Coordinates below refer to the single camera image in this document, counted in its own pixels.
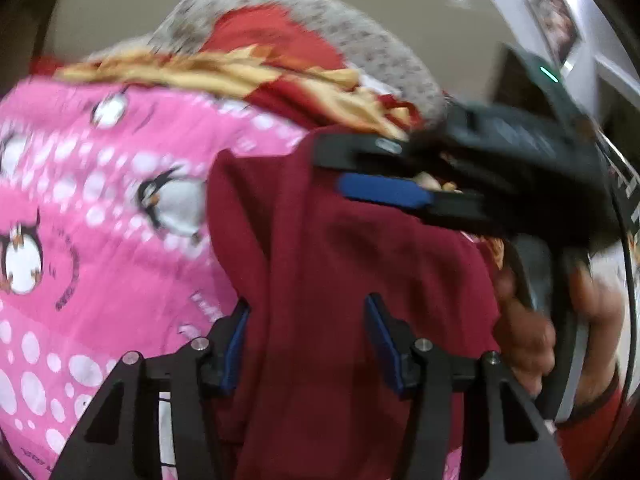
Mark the dark red fleece sweater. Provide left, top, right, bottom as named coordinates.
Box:
left=207, top=139, right=498, bottom=479

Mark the red sleeved right forearm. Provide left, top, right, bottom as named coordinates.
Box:
left=554, top=368, right=626, bottom=480

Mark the person right hand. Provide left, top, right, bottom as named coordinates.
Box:
left=491, top=253, right=626, bottom=411

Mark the red and gold blanket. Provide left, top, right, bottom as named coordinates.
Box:
left=29, top=44, right=425, bottom=140

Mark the floral upholstered headboard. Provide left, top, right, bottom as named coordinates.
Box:
left=84, top=0, right=452, bottom=129

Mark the pink penguin quilt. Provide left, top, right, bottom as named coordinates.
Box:
left=1, top=77, right=305, bottom=479

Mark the framed wall picture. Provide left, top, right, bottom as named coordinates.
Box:
left=527, top=0, right=582, bottom=68

